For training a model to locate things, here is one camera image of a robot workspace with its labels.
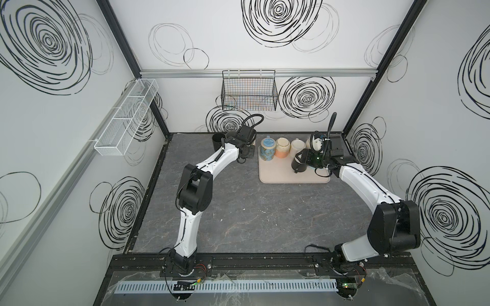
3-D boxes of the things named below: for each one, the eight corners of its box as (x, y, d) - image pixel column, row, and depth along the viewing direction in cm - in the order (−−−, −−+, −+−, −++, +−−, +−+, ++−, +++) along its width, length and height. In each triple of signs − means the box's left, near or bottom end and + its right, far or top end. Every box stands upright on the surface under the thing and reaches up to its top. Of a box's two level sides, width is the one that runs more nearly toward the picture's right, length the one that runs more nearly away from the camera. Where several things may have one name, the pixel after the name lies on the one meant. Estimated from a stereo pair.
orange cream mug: (275, 158, 109) (277, 149, 102) (273, 146, 114) (275, 137, 108) (289, 158, 109) (291, 149, 102) (286, 146, 114) (289, 137, 108)
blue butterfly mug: (260, 160, 108) (261, 148, 99) (260, 148, 114) (261, 136, 105) (274, 160, 108) (276, 148, 99) (273, 148, 114) (275, 136, 105)
